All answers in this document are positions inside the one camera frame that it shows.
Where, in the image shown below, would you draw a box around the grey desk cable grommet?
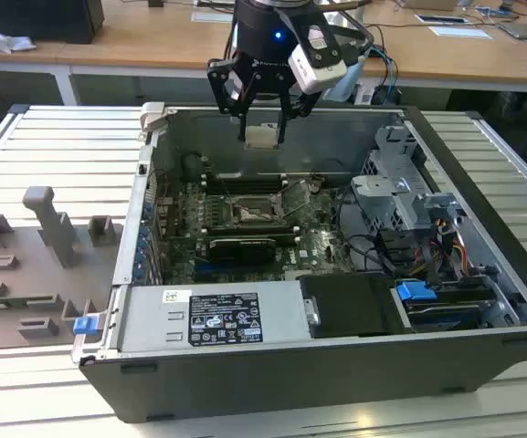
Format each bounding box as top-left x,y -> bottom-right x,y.
191,9 -> 237,23

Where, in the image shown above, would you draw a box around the black RAM slot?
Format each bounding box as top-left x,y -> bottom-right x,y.
204,184 -> 288,192
207,227 -> 301,237
204,177 -> 288,183
202,181 -> 289,187
210,221 -> 301,230
202,172 -> 289,179

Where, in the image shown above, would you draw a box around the blue rimmed tablet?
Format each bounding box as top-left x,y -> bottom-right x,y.
416,13 -> 470,26

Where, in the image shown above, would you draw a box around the silver square CPU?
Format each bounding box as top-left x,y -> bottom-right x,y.
244,122 -> 280,151

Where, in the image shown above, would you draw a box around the blue case latch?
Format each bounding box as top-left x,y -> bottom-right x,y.
73,317 -> 98,338

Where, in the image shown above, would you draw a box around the yellow red black wires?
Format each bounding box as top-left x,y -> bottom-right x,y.
420,217 -> 470,284

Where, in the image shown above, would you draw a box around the black computer tower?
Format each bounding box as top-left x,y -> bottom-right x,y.
0,0 -> 106,46

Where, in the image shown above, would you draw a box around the grey metal drive cage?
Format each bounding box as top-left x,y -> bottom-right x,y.
349,123 -> 469,232

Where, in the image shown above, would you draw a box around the metal socket cover frame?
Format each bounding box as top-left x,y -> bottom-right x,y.
275,180 -> 313,216

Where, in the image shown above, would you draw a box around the black plastic air shroud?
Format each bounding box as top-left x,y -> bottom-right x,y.
299,273 -> 404,339

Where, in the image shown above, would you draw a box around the crumpled white paper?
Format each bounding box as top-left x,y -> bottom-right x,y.
0,25 -> 38,55

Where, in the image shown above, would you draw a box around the grey power supply unit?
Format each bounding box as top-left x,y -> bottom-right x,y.
117,280 -> 313,353

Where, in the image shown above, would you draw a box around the black wire bundle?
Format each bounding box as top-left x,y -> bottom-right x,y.
335,184 -> 424,279

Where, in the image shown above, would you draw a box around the silver metal handle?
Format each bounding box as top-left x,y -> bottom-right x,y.
302,296 -> 321,326

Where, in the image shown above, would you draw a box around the blue circuit board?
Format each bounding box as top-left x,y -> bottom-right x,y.
475,4 -> 519,19

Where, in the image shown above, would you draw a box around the green motherboard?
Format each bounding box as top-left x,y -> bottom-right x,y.
153,175 -> 385,285

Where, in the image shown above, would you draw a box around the grey parts rack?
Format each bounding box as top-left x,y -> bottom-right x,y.
0,184 -> 125,352

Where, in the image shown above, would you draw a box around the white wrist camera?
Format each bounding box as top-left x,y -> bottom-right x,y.
288,22 -> 349,95

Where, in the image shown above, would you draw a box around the white paper sheet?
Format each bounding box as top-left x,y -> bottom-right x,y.
428,25 -> 492,41

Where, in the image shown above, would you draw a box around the beige case latch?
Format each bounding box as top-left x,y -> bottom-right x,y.
139,100 -> 169,134

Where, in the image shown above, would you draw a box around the black open PC case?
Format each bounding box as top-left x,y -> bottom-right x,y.
73,102 -> 527,423

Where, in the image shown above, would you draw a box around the wooden desk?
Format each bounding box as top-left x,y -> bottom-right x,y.
0,0 -> 527,95

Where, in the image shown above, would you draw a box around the black graphics card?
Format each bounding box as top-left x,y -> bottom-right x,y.
207,235 -> 277,266

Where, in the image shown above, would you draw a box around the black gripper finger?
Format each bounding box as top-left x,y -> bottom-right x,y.
277,89 -> 323,143
206,57 -> 250,142

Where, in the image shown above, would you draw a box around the blue cable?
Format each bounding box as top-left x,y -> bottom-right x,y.
366,45 -> 400,99

